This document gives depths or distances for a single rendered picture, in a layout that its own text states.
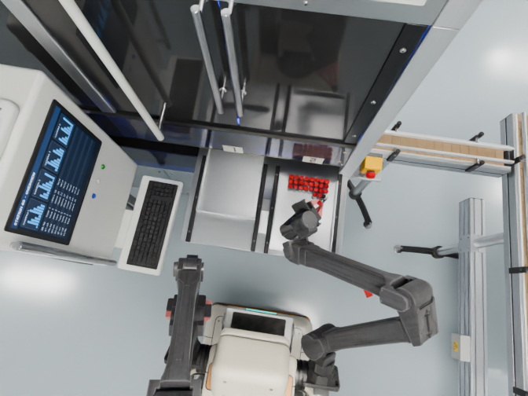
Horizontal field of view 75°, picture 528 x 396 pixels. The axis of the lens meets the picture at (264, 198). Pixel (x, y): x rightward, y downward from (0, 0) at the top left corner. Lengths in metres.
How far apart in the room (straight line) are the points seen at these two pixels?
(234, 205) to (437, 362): 1.71
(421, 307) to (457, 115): 2.34
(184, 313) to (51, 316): 1.91
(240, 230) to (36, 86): 0.89
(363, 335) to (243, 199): 0.82
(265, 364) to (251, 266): 1.42
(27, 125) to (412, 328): 1.09
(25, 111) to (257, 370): 0.93
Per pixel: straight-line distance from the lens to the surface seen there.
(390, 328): 0.93
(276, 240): 1.51
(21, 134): 1.14
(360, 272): 0.92
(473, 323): 2.11
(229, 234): 1.53
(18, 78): 1.21
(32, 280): 2.85
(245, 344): 1.05
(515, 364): 1.81
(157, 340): 2.50
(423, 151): 1.68
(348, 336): 1.03
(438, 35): 0.86
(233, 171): 1.59
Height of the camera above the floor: 2.38
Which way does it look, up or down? 75 degrees down
